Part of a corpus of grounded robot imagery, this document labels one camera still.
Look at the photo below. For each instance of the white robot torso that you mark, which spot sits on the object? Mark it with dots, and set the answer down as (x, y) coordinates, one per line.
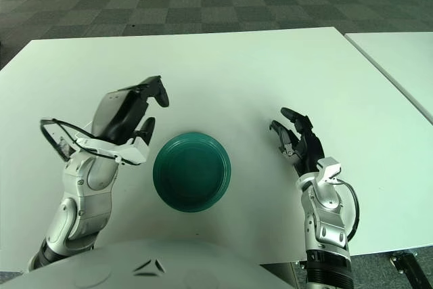
(203, 268)

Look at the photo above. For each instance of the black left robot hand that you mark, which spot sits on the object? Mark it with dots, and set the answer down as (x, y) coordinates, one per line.
(115, 116)

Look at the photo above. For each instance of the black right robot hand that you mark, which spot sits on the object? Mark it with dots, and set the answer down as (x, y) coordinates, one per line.
(309, 153)

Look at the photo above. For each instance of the black table leg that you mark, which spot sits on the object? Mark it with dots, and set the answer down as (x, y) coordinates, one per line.
(405, 268)

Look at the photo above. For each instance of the green plate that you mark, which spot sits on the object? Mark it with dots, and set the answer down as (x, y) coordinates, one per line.
(192, 174)

